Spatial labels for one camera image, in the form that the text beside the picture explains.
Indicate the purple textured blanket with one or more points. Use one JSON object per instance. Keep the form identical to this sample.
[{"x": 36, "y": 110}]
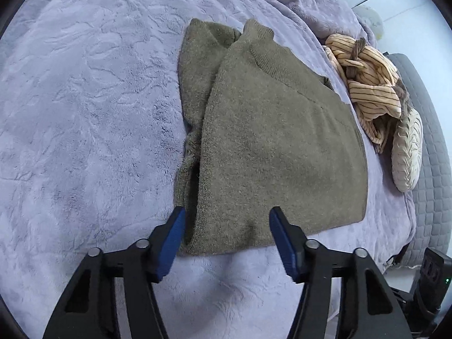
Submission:
[{"x": 88, "y": 113}]

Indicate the cream striped garment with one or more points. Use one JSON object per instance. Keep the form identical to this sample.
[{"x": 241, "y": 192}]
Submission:
[{"x": 370, "y": 77}]

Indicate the brown knit sweater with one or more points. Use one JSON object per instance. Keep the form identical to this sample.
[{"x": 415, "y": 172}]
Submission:
[{"x": 279, "y": 141}]

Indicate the grey-brown fuzzy garment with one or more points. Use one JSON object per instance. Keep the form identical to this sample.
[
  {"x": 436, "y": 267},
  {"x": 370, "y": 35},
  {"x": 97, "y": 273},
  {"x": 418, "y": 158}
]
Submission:
[{"x": 402, "y": 94}]

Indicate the grey quilted mattress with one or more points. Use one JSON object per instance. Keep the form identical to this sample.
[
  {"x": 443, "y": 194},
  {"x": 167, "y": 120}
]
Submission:
[{"x": 432, "y": 155}]

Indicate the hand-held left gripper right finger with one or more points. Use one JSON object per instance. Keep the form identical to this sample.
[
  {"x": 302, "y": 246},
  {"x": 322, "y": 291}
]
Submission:
[{"x": 284, "y": 243}]

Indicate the cream quilted pillow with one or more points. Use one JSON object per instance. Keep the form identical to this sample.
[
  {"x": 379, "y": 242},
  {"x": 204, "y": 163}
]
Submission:
[{"x": 406, "y": 152}]

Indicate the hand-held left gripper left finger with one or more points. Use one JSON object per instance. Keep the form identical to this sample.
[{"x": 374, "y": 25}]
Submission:
[{"x": 169, "y": 243}]

